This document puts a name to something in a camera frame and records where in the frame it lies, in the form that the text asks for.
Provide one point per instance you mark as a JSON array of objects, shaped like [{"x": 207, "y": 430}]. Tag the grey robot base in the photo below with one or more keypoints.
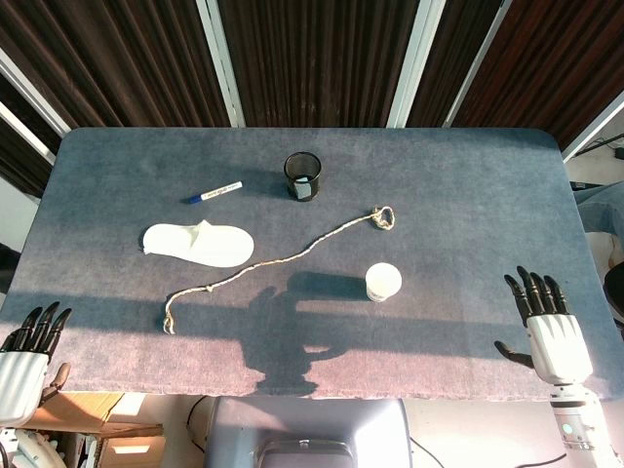
[{"x": 307, "y": 434}]

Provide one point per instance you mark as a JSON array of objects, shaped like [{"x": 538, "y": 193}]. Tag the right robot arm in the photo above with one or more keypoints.
[{"x": 580, "y": 424}]

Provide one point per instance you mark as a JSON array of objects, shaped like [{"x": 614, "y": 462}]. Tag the blue whiteboard marker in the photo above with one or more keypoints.
[{"x": 214, "y": 192}]

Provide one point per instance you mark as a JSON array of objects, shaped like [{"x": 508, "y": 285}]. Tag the white disposable slipper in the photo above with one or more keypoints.
[{"x": 200, "y": 242}]

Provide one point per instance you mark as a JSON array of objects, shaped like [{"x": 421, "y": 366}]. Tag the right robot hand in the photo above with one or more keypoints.
[{"x": 556, "y": 341}]

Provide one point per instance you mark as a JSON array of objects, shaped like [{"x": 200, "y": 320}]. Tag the black mesh pen holder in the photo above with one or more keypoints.
[{"x": 302, "y": 175}]

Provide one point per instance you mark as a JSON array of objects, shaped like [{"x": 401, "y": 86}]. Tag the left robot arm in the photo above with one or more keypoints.
[{"x": 24, "y": 446}]

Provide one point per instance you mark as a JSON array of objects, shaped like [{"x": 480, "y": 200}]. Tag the white paper cup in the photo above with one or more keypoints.
[{"x": 383, "y": 282}]

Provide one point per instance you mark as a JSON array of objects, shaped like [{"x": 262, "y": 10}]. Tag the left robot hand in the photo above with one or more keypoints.
[{"x": 19, "y": 361}]

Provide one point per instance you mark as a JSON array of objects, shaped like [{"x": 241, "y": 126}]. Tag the grey foam cube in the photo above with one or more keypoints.
[{"x": 302, "y": 187}]

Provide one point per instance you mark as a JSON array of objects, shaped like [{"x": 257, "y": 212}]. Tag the brown cardboard box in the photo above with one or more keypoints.
[{"x": 97, "y": 424}]

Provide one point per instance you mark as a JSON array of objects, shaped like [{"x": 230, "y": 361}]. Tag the blue-grey table cloth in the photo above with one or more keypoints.
[{"x": 312, "y": 273}]

